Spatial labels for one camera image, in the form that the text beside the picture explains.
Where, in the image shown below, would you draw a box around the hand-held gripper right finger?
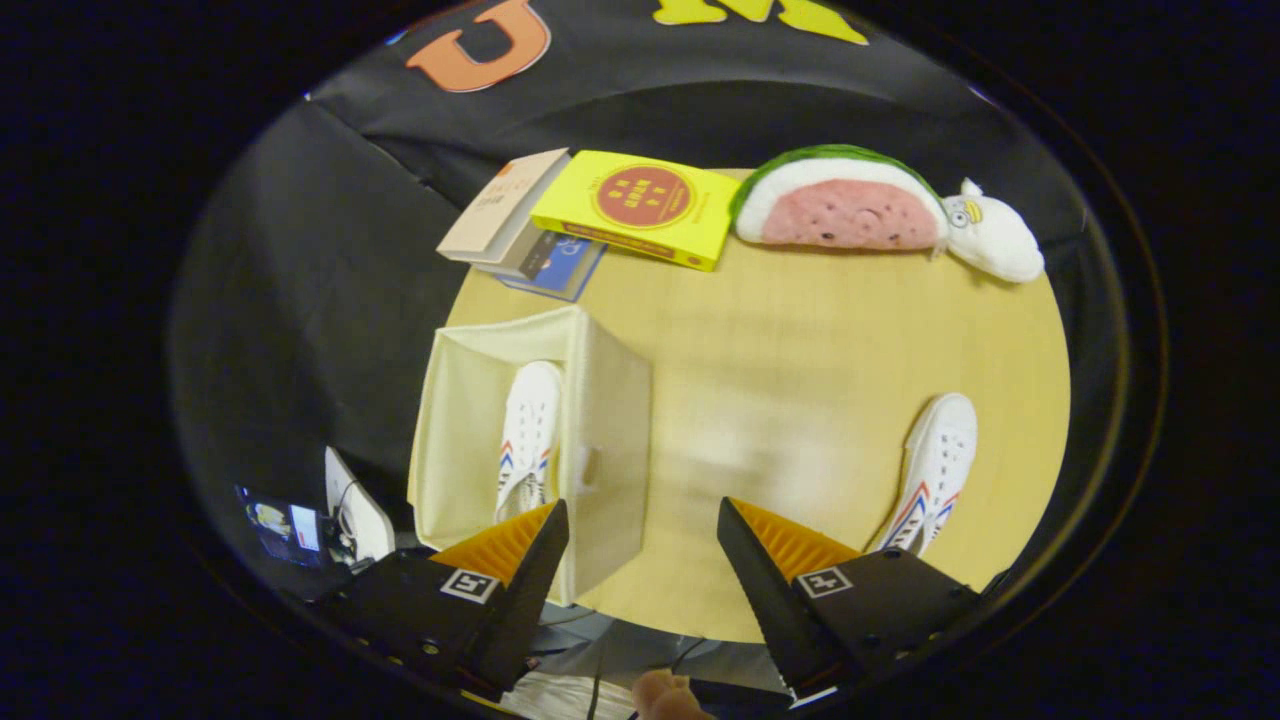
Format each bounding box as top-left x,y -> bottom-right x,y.
716,497 -> 983,701

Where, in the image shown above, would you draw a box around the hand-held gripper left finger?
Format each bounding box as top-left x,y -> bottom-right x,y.
318,498 -> 571,701

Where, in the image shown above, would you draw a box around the white canvas shoe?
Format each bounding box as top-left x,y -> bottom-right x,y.
868,393 -> 979,556
495,361 -> 564,524

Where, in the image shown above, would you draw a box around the cream fabric storage box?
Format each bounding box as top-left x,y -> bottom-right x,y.
407,305 -> 653,608

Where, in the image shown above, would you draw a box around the person's grey clothing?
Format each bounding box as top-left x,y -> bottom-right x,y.
530,608 -> 793,706

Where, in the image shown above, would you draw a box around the small lit screen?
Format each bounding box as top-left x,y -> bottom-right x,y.
235,485 -> 331,569

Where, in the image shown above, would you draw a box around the blue book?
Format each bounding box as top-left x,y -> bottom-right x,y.
497,235 -> 609,303

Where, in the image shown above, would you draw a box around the white book with dark spine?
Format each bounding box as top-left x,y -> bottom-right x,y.
470,228 -> 561,281

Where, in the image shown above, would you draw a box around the beige book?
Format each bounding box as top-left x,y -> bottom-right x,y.
437,148 -> 571,265

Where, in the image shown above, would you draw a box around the watermelon slice plush toy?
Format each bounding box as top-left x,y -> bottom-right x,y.
728,144 -> 949,251

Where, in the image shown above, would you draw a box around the yellow book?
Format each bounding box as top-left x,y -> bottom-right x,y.
530,150 -> 743,273

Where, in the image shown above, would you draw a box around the white duck plush toy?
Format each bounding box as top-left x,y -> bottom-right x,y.
942,178 -> 1046,284

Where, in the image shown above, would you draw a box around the white device with cables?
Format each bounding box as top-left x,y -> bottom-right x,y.
323,446 -> 397,563

